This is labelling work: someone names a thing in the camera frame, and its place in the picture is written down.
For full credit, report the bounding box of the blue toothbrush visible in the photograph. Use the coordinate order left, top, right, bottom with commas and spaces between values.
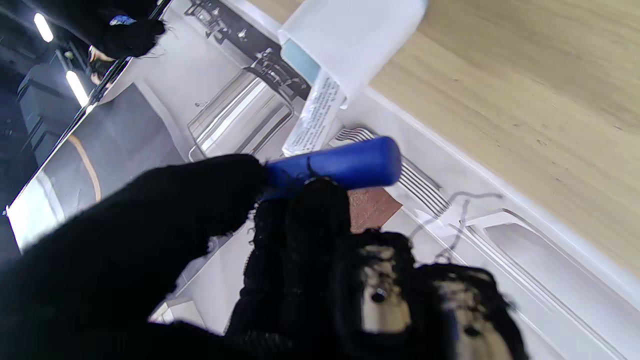
260, 136, 402, 201

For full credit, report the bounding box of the white toothpaste tube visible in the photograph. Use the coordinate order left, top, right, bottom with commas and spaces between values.
281, 70, 347, 157

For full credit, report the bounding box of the white toothbrush holder cup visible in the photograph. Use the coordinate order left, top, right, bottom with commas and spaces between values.
277, 0, 429, 108

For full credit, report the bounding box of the printed kitchen backdrop banner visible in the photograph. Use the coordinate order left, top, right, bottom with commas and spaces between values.
5, 0, 640, 360

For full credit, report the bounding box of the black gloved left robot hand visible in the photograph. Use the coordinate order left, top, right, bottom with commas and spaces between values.
0, 152, 531, 360

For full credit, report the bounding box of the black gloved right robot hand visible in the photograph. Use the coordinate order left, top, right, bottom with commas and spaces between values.
45, 0, 167, 60

